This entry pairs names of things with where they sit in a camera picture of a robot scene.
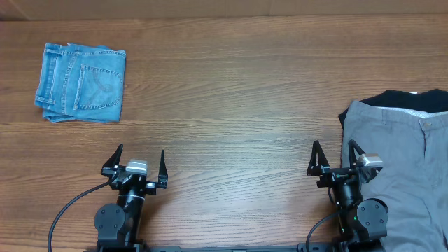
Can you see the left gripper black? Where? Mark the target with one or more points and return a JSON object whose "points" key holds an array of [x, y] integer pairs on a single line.
{"points": [[150, 187]]}

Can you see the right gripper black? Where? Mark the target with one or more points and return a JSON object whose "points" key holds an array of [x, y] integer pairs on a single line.
{"points": [[337, 173]]}

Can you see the grey shorts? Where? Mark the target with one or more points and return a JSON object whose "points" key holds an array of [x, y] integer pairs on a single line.
{"points": [[413, 181]]}

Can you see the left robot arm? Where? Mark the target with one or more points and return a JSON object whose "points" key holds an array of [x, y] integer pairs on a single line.
{"points": [[118, 224]]}

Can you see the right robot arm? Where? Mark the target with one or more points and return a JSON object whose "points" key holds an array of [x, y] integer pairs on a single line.
{"points": [[362, 221]]}

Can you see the folded blue denim jeans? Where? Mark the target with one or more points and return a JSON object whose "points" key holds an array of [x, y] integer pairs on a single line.
{"points": [[80, 82]]}

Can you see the black garment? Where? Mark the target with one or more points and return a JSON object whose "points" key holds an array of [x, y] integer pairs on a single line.
{"points": [[423, 105]]}

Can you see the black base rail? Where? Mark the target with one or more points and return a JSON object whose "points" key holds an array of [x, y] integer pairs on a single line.
{"points": [[241, 248]]}

